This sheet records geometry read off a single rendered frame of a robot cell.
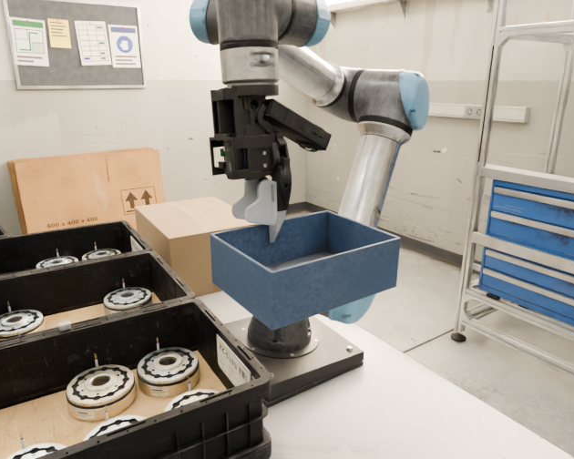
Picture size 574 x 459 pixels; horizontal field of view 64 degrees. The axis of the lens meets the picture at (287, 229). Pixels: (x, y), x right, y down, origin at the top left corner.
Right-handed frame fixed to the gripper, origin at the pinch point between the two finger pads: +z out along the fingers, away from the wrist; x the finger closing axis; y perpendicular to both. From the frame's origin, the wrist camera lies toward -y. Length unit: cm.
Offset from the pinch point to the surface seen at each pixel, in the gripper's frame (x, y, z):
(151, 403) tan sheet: -12.6, 17.2, 27.8
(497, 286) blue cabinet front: -69, -164, 69
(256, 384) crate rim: 5.0, 7.1, 19.3
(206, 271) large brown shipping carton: -70, -17, 28
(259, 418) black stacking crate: 4.2, 6.6, 25.3
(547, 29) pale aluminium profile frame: -54, -163, -44
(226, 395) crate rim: 4.8, 11.5, 19.3
